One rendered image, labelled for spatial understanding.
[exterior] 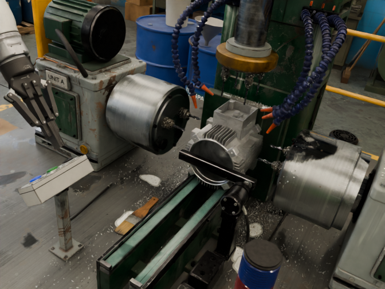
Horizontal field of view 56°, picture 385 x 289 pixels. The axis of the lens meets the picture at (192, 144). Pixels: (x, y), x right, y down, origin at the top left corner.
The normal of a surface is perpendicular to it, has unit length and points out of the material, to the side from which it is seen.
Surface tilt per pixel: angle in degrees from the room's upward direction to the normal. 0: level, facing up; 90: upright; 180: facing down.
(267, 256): 0
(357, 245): 90
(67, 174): 54
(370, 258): 90
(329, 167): 39
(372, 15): 90
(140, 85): 21
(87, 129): 90
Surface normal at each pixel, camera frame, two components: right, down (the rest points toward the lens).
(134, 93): -0.24, -0.40
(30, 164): 0.11, -0.85
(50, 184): 0.75, -0.21
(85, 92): -0.51, 0.40
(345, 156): -0.08, -0.65
